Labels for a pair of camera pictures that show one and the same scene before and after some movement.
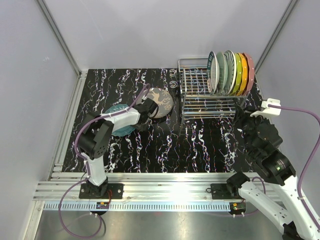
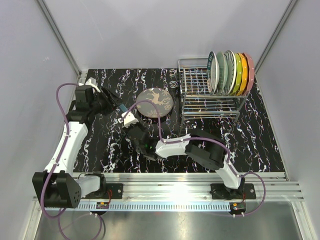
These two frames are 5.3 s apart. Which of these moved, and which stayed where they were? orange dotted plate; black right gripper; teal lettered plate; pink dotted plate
Moved: black right gripper
Stayed: pink dotted plate; orange dotted plate; teal lettered plate
